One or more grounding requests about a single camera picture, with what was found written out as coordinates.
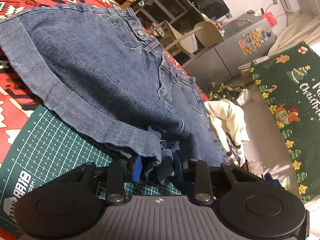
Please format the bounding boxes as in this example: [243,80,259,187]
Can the small Christmas tree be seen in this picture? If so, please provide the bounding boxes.
[207,82,247,100]

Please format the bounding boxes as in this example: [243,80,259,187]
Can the green Christmas wall hanging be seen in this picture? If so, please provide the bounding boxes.
[250,42,320,203]

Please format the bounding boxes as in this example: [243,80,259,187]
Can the red patterned blanket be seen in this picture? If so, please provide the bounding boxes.
[0,0,209,167]

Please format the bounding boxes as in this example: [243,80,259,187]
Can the blue denim jeans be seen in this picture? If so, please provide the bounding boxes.
[0,4,230,185]

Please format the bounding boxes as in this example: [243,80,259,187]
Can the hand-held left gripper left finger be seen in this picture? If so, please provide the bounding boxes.
[62,154,143,205]

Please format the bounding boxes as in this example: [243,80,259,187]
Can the cream knit sweater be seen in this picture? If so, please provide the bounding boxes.
[204,99,250,165]

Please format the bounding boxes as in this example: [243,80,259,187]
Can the colourful fridge magnets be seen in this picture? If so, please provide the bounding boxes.
[239,26,273,55]

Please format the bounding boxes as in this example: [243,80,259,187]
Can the beige chair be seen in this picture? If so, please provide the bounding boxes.
[160,20,224,55]

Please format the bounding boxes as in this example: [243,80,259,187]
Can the navy knit hat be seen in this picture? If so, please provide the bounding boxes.
[262,172,283,187]

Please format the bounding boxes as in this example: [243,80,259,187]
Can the black desk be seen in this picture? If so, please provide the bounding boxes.
[150,0,213,23]

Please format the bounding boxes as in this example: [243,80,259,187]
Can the red box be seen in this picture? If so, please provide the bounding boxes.
[260,11,275,27]

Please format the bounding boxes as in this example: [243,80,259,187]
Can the white curtain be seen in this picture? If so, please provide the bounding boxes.
[269,5,320,55]

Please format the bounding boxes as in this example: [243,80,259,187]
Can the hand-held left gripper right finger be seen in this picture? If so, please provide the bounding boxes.
[172,151,266,205]

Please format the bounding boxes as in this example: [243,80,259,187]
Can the green cutting mat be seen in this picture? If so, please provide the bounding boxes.
[0,104,183,238]

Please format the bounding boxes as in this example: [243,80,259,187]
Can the grey refrigerator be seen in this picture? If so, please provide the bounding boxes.
[182,14,277,78]

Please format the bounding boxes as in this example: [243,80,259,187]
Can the white hanging cloth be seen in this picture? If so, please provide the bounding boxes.
[236,89,253,105]

